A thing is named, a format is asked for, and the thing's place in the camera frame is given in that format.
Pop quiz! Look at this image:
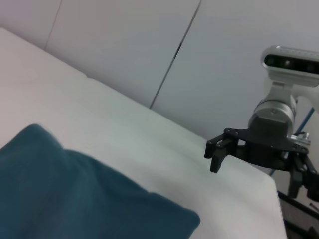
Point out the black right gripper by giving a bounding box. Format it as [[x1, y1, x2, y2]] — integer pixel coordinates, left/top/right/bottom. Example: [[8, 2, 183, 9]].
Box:
[[204, 116, 319, 199]]

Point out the teal t-shirt with pink print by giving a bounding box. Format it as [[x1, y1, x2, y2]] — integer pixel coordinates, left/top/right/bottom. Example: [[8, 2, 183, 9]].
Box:
[[0, 123, 201, 239]]

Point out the thin blue cable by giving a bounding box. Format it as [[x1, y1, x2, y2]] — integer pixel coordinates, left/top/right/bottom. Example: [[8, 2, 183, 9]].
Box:
[[296, 107, 315, 132]]

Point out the black metal frame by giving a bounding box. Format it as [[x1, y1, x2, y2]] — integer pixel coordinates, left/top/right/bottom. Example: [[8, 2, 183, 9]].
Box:
[[276, 190, 319, 239]]

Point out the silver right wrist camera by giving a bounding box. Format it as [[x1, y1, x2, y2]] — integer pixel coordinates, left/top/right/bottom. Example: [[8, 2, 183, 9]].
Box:
[[260, 45, 319, 100]]

